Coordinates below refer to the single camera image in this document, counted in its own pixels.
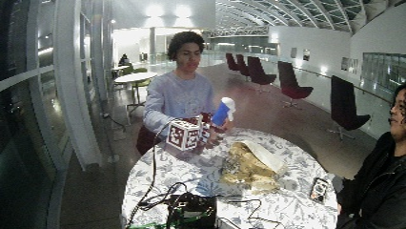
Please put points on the blue bottle with white cap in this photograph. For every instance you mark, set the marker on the blue bottle with white cap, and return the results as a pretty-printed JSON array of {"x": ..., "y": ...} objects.
[{"x": 222, "y": 112}]

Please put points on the white cube with black markers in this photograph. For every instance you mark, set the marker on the white cube with black markers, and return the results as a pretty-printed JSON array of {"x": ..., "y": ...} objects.
[{"x": 184, "y": 135}]

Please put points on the crumpled golden paper bag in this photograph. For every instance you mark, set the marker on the crumpled golden paper bag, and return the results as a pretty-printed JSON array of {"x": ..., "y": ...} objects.
[{"x": 252, "y": 165}]

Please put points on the floral grey white tablecloth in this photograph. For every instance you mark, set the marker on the floral grey white tablecloth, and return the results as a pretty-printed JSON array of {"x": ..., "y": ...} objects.
[{"x": 203, "y": 187}]

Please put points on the person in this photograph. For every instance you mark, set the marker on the person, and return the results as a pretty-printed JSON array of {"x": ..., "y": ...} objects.
[
  {"x": 124, "y": 60},
  {"x": 379, "y": 178},
  {"x": 178, "y": 95}
]

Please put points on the dark red swivel chair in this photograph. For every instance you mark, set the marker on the dark red swivel chair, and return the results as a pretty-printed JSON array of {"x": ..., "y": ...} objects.
[
  {"x": 243, "y": 66},
  {"x": 291, "y": 83},
  {"x": 259, "y": 72},
  {"x": 231, "y": 62},
  {"x": 345, "y": 106}
]

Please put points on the black electronics box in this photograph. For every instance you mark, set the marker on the black electronics box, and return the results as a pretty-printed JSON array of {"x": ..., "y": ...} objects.
[{"x": 192, "y": 210}]

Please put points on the green chair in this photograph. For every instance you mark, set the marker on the green chair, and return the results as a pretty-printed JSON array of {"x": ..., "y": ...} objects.
[
  {"x": 140, "y": 70},
  {"x": 142, "y": 84}
]

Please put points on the white round table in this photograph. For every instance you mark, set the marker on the white round table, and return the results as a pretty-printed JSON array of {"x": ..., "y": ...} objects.
[{"x": 135, "y": 77}]

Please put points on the black smartphone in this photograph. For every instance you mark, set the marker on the black smartphone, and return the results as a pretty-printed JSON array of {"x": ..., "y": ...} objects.
[{"x": 319, "y": 190}]

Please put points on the framed wall picture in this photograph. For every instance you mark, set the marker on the framed wall picture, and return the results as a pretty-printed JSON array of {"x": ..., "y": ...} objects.
[
  {"x": 349, "y": 64},
  {"x": 294, "y": 52},
  {"x": 307, "y": 54}
]

